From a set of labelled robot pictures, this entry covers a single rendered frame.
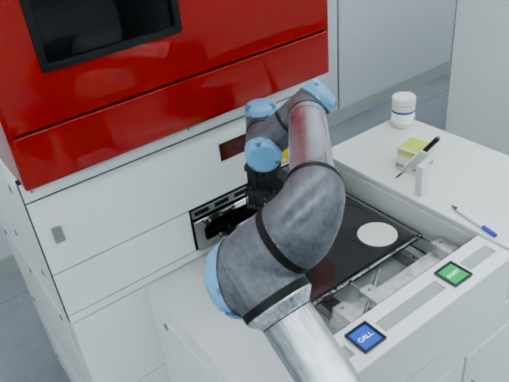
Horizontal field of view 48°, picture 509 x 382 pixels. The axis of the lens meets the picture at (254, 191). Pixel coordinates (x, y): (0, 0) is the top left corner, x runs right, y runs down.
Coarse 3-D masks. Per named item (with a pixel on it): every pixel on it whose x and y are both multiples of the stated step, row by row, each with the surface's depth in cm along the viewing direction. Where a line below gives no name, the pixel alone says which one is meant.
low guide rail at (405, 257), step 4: (400, 252) 143; (404, 252) 142; (408, 252) 142; (396, 256) 144; (400, 256) 143; (404, 256) 142; (408, 256) 141; (412, 256) 141; (416, 256) 141; (400, 260) 144; (404, 260) 142; (408, 260) 141; (412, 260) 140; (416, 260) 140; (404, 264) 143; (408, 264) 142
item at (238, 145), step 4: (244, 136) 145; (236, 140) 144; (240, 140) 145; (244, 140) 146; (224, 144) 142; (228, 144) 143; (232, 144) 144; (236, 144) 145; (240, 144) 145; (244, 144) 146; (224, 148) 143; (228, 148) 144; (232, 148) 144; (236, 148) 145; (240, 148) 146; (244, 148) 147; (224, 152) 143; (228, 152) 144; (232, 152) 145; (236, 152) 146; (224, 156) 144; (228, 156) 145
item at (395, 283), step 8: (424, 256) 136; (432, 256) 136; (416, 264) 134; (424, 264) 134; (432, 264) 134; (400, 272) 132; (408, 272) 132; (416, 272) 132; (392, 280) 130; (400, 280) 130; (408, 280) 130; (384, 288) 128; (392, 288) 128; (352, 304) 125; (360, 304) 125; (360, 312) 123; (336, 328) 121
